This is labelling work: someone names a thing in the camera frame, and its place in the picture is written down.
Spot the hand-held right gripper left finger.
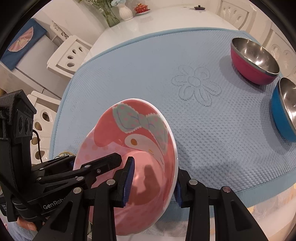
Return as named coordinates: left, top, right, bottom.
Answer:
left=35, top=157, right=135, bottom=241

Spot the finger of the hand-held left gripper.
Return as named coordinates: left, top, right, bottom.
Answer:
left=31, top=156, right=75, bottom=175
left=36, top=153, right=122, bottom=187

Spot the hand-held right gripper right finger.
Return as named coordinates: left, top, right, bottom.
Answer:
left=175, top=170, right=262, bottom=241

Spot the pink cartoon bowl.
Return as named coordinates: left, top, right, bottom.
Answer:
left=73, top=98, right=179, bottom=236

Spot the blue steel bowl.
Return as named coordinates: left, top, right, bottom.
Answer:
left=270, top=77, right=296, bottom=142

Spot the red steel bowl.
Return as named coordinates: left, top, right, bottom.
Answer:
left=230, top=37, right=280, bottom=85

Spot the white dining chair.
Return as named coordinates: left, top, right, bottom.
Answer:
left=218, top=0, right=257, bottom=31
left=266, top=30, right=296, bottom=78
left=47, top=35, right=92, bottom=78
left=27, top=90, right=62, bottom=163

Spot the white refrigerator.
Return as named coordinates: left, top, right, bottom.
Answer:
left=0, top=30, right=61, bottom=99

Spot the blue textured table mat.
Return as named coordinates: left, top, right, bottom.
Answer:
left=50, top=28, right=296, bottom=223

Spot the blue refrigerator cover cloth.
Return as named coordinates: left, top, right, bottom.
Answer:
left=1, top=18, right=47, bottom=70

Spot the round blue floral plate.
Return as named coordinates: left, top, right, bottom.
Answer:
left=240, top=173, right=296, bottom=241

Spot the white openwork shelf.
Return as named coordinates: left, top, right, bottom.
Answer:
left=50, top=20, right=71, bottom=43

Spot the glass vase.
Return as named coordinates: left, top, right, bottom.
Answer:
left=102, top=5, right=121, bottom=27

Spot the green flower bouquet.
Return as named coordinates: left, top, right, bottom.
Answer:
left=79, top=0, right=116, bottom=14

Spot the white ceramic vase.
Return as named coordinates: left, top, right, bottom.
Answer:
left=118, top=3, right=134, bottom=21

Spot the red lidded cup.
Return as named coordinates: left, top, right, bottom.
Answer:
left=134, top=3, right=151, bottom=15

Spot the black cable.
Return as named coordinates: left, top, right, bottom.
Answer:
left=32, top=129, right=43, bottom=164

